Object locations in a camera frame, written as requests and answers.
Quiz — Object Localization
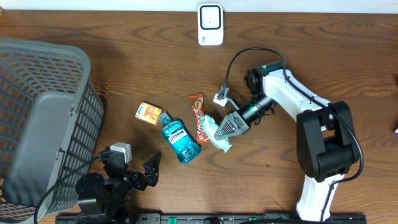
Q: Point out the grey plastic basket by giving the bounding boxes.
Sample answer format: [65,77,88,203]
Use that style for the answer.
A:
[1,37,104,223]

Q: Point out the black left camera cable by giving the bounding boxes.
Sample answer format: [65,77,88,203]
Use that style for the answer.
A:
[33,155,103,224]

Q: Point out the white barcode scanner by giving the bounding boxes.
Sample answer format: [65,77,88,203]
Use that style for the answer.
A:
[197,3,224,46]

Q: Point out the teal white pack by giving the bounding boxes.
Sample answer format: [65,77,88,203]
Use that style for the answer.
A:
[200,114,232,153]

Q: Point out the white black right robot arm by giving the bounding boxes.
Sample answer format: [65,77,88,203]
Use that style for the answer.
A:
[213,62,364,222]

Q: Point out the black camera cable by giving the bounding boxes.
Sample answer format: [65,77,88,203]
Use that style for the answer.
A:
[222,47,365,222]
[33,155,103,224]

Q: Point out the black right camera cable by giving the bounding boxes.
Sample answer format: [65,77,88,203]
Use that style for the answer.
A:
[222,47,365,222]

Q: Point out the blue Listerine mouthwash bottle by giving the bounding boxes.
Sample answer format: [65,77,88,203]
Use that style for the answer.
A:
[159,111,201,164]

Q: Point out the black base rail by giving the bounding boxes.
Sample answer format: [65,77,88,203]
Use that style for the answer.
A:
[55,212,368,224]

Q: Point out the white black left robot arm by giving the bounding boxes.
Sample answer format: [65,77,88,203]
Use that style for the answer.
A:
[75,149,162,223]

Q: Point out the red brown chocolate bar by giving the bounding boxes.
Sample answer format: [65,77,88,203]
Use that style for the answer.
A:
[189,93,210,145]

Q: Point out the orange Kleenex tissue pack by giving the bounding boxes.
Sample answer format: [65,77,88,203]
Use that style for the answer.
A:
[135,102,162,126]

